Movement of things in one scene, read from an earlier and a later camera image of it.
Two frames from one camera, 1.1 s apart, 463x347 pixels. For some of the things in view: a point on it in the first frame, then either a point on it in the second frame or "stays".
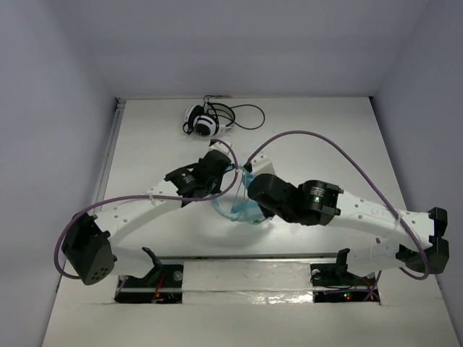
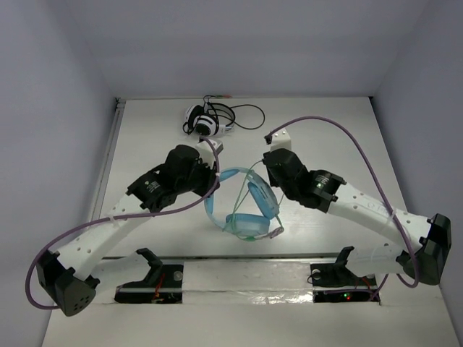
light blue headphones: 240,206 to 248,225
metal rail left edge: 116,119 stays
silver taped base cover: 247,282 stays
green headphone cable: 257,223 to 238,236
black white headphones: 208,119 stays
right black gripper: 267,212 to 273,181
